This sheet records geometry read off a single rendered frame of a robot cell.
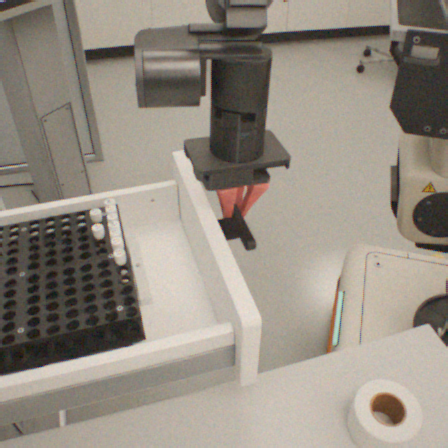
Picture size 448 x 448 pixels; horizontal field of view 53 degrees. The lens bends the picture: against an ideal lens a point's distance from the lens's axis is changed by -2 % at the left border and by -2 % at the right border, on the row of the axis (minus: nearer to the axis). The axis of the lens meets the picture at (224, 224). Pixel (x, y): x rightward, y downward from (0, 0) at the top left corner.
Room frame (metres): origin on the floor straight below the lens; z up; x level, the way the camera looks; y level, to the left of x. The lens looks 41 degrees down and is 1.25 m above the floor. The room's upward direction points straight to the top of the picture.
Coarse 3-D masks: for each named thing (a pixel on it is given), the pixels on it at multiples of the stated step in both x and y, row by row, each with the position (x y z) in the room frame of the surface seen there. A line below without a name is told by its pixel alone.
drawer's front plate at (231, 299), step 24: (192, 168) 0.47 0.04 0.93; (192, 192) 0.42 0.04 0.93; (192, 216) 0.41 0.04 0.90; (192, 240) 0.42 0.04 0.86; (216, 240) 0.34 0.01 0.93; (216, 264) 0.31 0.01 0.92; (216, 288) 0.31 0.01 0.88; (240, 288) 0.28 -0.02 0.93; (216, 312) 0.32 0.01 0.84; (240, 312) 0.25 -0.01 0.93; (240, 336) 0.24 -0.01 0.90; (240, 360) 0.24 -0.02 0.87; (240, 384) 0.24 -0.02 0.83
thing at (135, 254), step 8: (128, 240) 0.43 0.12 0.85; (136, 240) 0.43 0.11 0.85; (128, 248) 0.41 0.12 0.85; (136, 248) 0.41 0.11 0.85; (136, 256) 0.40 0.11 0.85; (136, 264) 0.38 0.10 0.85; (136, 272) 0.37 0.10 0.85; (144, 272) 0.37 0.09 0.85; (136, 280) 0.36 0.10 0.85; (144, 280) 0.36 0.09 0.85; (144, 288) 0.35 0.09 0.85; (144, 296) 0.33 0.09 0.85; (144, 304) 0.33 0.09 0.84
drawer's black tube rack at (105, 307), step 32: (32, 224) 0.40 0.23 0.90; (64, 224) 0.40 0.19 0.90; (0, 256) 0.37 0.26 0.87; (32, 256) 0.35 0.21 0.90; (64, 256) 0.35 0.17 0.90; (96, 256) 0.35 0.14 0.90; (0, 288) 0.30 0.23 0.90; (32, 288) 0.30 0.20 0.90; (64, 288) 0.30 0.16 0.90; (96, 288) 0.30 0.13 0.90; (0, 320) 0.26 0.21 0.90; (32, 320) 0.26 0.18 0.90; (64, 320) 0.26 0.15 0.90; (96, 320) 0.29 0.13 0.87; (0, 352) 0.25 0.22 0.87; (32, 352) 0.24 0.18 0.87; (64, 352) 0.24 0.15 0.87
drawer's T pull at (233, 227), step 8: (232, 216) 0.40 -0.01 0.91; (240, 216) 0.40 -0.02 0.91; (224, 224) 0.38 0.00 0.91; (232, 224) 0.38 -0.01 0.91; (240, 224) 0.38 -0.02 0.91; (224, 232) 0.37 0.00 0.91; (232, 232) 0.37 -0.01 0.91; (240, 232) 0.37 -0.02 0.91; (248, 232) 0.37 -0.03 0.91; (248, 240) 0.36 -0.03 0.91; (248, 248) 0.35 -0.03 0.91
